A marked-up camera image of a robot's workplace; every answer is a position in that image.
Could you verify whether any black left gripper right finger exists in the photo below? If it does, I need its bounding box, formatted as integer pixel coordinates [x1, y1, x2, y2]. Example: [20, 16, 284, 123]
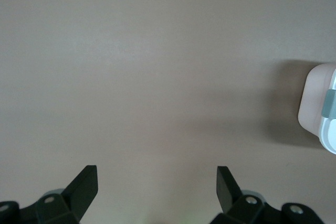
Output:
[209, 166, 326, 224]

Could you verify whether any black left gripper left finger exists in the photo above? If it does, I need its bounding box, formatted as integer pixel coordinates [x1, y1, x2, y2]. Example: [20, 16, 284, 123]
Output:
[0, 165, 99, 224]

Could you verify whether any pink plastic storage box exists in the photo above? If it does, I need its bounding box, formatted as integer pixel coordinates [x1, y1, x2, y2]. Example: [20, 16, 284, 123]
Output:
[298, 62, 336, 137]

